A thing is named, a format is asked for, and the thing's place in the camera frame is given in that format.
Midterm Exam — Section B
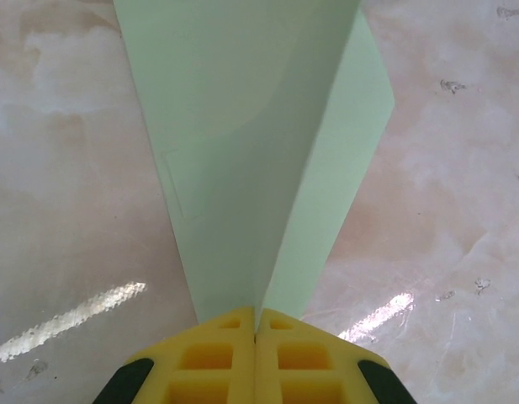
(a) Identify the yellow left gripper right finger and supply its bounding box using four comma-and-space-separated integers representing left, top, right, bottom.
257, 308, 411, 404

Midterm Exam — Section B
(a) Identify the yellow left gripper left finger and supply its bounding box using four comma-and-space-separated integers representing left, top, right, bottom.
93, 306, 257, 404

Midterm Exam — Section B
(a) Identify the light green cloth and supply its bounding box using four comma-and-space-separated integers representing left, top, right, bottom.
113, 0, 396, 333

